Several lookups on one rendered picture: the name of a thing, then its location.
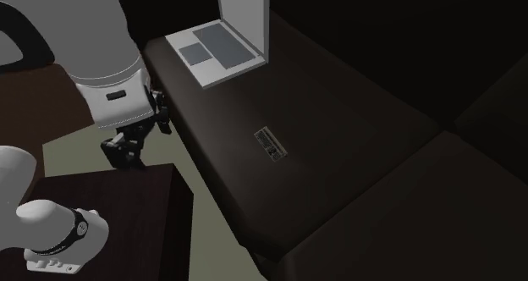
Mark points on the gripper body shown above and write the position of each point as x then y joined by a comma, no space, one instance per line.
131,142

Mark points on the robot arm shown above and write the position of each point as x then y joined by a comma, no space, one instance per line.
95,36

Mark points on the grey open laptop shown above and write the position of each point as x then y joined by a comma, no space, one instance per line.
224,45

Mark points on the grey remote control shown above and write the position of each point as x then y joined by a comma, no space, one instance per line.
270,144

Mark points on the dark brown sofa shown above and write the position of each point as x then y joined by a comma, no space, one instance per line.
330,156

